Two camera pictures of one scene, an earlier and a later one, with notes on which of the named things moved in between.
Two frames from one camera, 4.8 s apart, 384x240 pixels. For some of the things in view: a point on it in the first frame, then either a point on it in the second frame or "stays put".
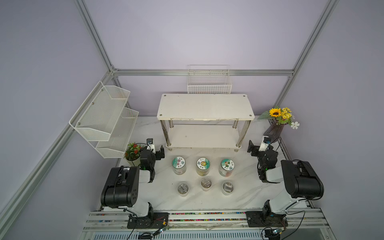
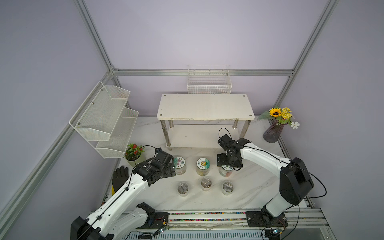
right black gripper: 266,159 → 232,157
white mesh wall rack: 103,117 stays put
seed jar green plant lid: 227,166 stays put
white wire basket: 209,79 stays put
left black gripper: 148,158 → 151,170
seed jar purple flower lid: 179,165 stays put
